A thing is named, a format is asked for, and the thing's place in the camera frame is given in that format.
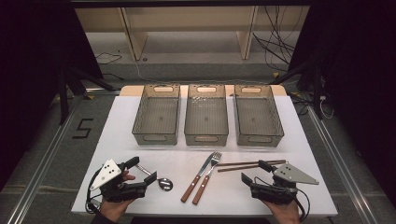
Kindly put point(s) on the yellow tape piece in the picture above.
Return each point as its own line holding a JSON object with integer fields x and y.
{"x": 90, "y": 97}
{"x": 276, "y": 75}

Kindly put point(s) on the steel slotted spoon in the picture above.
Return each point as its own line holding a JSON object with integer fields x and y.
{"x": 165, "y": 184}

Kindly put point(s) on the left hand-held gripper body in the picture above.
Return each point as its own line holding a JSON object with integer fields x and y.
{"x": 107, "y": 174}

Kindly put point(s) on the black metal stand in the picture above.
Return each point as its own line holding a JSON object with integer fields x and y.
{"x": 63, "y": 99}
{"x": 317, "y": 93}

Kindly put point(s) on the light wooden shelf unit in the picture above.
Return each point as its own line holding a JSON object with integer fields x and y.
{"x": 186, "y": 18}

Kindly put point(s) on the person's left hand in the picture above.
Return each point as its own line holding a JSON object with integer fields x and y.
{"x": 114, "y": 210}

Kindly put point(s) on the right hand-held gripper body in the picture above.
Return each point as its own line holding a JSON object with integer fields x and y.
{"x": 294, "y": 174}

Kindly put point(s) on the black metal crossbar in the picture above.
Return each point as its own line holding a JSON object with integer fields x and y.
{"x": 186, "y": 3}

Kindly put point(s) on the person's right hand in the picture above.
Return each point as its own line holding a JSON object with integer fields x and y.
{"x": 286, "y": 213}

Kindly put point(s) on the short aluminium floor rail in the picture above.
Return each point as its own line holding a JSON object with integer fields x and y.
{"x": 102, "y": 91}

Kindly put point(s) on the dark curtain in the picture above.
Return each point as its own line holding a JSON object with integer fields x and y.
{"x": 31, "y": 77}
{"x": 358, "y": 77}

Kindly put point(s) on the long aluminium floor rail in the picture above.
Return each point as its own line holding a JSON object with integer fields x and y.
{"x": 342, "y": 174}
{"x": 40, "y": 174}

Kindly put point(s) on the grey transparent plastic bin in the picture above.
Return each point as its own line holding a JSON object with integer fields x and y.
{"x": 257, "y": 118}
{"x": 157, "y": 116}
{"x": 206, "y": 119}

